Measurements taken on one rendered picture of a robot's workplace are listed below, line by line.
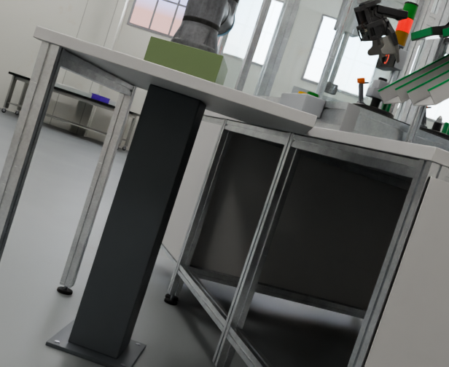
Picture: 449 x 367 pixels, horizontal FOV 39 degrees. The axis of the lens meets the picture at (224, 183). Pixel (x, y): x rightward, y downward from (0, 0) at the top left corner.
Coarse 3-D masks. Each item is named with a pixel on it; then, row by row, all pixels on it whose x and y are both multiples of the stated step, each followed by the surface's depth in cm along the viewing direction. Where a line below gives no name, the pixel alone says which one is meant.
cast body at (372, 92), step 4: (376, 80) 206; (380, 80) 204; (384, 80) 205; (372, 84) 207; (376, 84) 205; (380, 84) 204; (384, 84) 204; (388, 84) 205; (368, 88) 207; (372, 88) 204; (376, 88) 204; (380, 88) 204; (368, 92) 206; (372, 92) 204; (376, 92) 204; (368, 96) 207; (372, 96) 204; (376, 96) 204
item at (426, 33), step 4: (448, 24) 185; (428, 28) 173; (432, 28) 172; (436, 28) 172; (440, 28) 172; (416, 32) 180; (420, 32) 178; (424, 32) 176; (428, 32) 173; (432, 32) 172; (436, 32) 172; (440, 32) 172; (412, 36) 184; (416, 36) 181; (420, 36) 178; (424, 36) 176; (428, 36) 174; (432, 36) 176; (436, 36) 177; (440, 36) 180; (412, 40) 184; (416, 40) 183
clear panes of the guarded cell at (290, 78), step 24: (240, 0) 316; (312, 0) 335; (336, 0) 339; (240, 24) 304; (264, 24) 329; (312, 24) 337; (240, 48) 293; (264, 48) 331; (288, 48) 335; (312, 48) 339; (288, 72) 337; (312, 72) 341; (432, 120) 346
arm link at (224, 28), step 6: (228, 0) 200; (234, 0) 202; (234, 6) 203; (234, 12) 205; (228, 18) 200; (234, 18) 209; (222, 24) 199; (228, 24) 203; (222, 30) 204; (228, 30) 207
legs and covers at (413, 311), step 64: (256, 128) 231; (256, 192) 280; (320, 192) 289; (384, 192) 299; (448, 192) 131; (192, 256) 276; (256, 256) 200; (320, 256) 294; (384, 256) 305; (448, 256) 134; (384, 320) 132; (448, 320) 137
